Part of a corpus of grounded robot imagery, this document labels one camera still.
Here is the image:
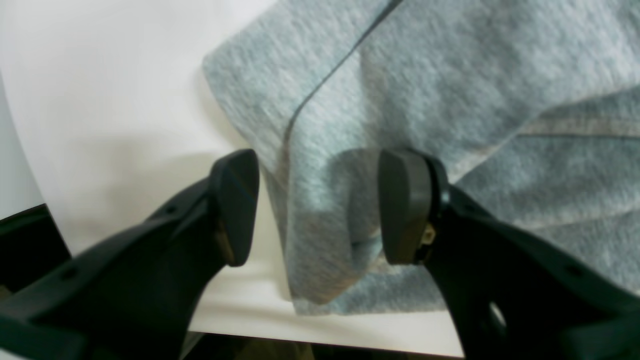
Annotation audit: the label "image-right left gripper left finger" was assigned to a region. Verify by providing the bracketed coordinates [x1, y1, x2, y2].
[1, 149, 259, 360]

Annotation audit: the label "image-right left gripper right finger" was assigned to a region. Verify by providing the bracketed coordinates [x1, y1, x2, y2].
[378, 149, 640, 360]

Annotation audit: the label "grey T-shirt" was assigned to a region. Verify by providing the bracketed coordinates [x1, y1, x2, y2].
[203, 0, 640, 316]

